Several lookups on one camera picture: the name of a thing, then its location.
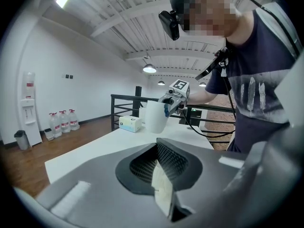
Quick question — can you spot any person's head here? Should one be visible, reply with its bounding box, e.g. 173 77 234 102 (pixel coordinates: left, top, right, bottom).
170 0 243 39

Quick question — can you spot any black headset cable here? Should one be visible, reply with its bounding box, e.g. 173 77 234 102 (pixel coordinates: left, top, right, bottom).
227 0 300 57

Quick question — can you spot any black screen device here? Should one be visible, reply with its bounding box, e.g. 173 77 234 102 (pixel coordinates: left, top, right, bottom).
195 47 228 81

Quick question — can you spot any black metal railing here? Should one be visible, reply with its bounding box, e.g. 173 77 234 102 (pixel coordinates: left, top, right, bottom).
110 85 238 149

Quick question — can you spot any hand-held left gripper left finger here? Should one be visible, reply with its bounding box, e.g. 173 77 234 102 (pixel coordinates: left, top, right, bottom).
37 142 172 228

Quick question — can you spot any grey trash bin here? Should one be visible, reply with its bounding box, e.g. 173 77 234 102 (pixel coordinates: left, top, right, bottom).
14 130 29 151

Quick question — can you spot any person's right forearm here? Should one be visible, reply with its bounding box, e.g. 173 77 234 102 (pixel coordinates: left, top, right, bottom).
187 89 216 105

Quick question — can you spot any white water dispenser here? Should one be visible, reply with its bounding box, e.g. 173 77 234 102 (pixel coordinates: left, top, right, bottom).
19 71 43 147

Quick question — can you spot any clear water bottle red label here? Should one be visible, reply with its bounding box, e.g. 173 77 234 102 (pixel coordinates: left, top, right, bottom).
48 112 63 139
68 108 80 131
58 110 71 133

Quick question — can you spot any black head camera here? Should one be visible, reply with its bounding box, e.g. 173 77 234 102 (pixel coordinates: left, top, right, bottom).
158 9 181 41

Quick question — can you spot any white and blue tissue box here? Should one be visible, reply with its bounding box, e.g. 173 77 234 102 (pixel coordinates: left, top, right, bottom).
118 115 143 133

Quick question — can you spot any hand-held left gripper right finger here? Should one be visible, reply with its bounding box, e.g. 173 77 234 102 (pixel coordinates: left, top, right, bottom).
156 138 247 228

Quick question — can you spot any white bowl with dark rim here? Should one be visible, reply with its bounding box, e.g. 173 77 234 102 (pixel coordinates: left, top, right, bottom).
144 100 171 134

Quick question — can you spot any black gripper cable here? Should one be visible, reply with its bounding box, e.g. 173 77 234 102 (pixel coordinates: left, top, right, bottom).
180 108 237 139

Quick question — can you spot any person's torso in dark shirt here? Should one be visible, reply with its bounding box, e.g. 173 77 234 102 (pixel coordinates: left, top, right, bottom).
205 8 304 154

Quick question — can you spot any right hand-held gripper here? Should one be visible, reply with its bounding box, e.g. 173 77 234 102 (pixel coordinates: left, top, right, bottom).
158 79 191 117

